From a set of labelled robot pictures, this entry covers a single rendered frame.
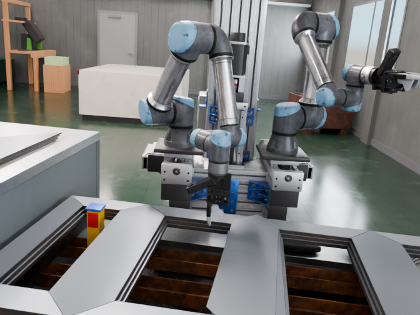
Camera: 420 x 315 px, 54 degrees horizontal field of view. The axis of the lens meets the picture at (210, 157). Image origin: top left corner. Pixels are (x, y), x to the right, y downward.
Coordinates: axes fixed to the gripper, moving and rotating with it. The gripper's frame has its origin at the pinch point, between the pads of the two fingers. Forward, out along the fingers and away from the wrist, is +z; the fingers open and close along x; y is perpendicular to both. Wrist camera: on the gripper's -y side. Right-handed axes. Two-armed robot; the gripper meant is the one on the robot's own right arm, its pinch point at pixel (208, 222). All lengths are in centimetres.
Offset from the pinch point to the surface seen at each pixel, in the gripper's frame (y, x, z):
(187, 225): -8.3, 2.3, 3.4
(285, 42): 67, 1115, -80
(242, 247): 14.1, -15.3, 0.8
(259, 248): 19.8, -14.2, 0.8
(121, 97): -232, 566, 40
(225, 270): 9.8, -31.4, 0.8
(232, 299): 12.9, -45.4, 0.8
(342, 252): 57, 26, 18
